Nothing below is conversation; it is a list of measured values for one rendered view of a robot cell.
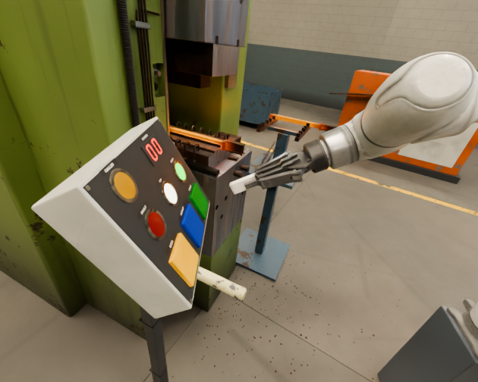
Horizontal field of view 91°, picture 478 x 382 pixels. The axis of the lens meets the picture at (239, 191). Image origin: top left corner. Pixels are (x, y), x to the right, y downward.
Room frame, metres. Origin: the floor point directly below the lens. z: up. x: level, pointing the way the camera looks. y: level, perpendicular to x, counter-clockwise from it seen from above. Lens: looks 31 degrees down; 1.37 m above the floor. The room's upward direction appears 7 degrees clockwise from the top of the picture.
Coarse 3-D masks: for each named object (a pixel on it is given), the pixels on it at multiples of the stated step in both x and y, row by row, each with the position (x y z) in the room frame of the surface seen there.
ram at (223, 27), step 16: (176, 0) 0.85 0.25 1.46; (192, 0) 0.83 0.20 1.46; (208, 0) 0.82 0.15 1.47; (224, 0) 0.91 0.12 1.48; (240, 0) 1.03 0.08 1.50; (176, 16) 0.85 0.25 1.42; (192, 16) 0.83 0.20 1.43; (208, 16) 0.83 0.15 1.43; (224, 16) 0.92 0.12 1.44; (240, 16) 1.03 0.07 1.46; (176, 32) 0.85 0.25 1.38; (192, 32) 0.83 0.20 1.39; (208, 32) 0.83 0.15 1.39; (224, 32) 0.92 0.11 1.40; (240, 32) 1.04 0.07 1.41
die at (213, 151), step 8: (176, 136) 1.01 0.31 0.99; (184, 136) 1.02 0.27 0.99; (192, 136) 1.01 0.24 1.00; (192, 144) 0.95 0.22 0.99; (200, 144) 0.96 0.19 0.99; (208, 144) 0.97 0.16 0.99; (216, 144) 0.96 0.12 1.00; (192, 152) 0.89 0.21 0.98; (200, 152) 0.89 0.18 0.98; (208, 152) 0.90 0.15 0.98; (216, 152) 0.92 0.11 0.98; (224, 152) 0.99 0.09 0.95; (192, 160) 0.89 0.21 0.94; (200, 160) 0.87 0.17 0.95; (208, 160) 0.86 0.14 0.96; (216, 160) 0.93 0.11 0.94
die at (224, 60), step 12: (168, 48) 0.92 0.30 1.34; (180, 48) 0.91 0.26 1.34; (192, 48) 0.89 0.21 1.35; (204, 48) 0.87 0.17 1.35; (216, 48) 0.88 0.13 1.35; (228, 48) 0.96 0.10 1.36; (168, 60) 0.92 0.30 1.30; (180, 60) 0.91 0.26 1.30; (192, 60) 0.89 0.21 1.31; (204, 60) 0.87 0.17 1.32; (216, 60) 0.88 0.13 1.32; (228, 60) 0.97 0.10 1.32; (192, 72) 0.89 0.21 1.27; (204, 72) 0.87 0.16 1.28; (216, 72) 0.89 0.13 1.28; (228, 72) 0.98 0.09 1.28
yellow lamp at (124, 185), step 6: (120, 174) 0.31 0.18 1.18; (126, 174) 0.32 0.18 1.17; (114, 180) 0.29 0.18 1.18; (120, 180) 0.30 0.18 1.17; (126, 180) 0.31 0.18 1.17; (132, 180) 0.33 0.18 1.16; (120, 186) 0.29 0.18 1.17; (126, 186) 0.30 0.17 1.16; (132, 186) 0.31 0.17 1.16; (120, 192) 0.28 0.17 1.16; (126, 192) 0.29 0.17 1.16; (132, 192) 0.31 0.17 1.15; (126, 198) 0.29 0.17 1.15
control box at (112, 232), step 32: (160, 128) 0.55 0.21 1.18; (96, 160) 0.34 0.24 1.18; (128, 160) 0.36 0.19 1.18; (160, 160) 0.45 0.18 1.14; (64, 192) 0.23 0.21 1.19; (96, 192) 0.25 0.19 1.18; (160, 192) 0.38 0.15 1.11; (64, 224) 0.23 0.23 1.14; (96, 224) 0.23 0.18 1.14; (128, 224) 0.26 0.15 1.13; (96, 256) 0.23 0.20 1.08; (128, 256) 0.24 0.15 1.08; (160, 256) 0.27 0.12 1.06; (128, 288) 0.24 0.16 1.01; (160, 288) 0.24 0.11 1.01; (192, 288) 0.28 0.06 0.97
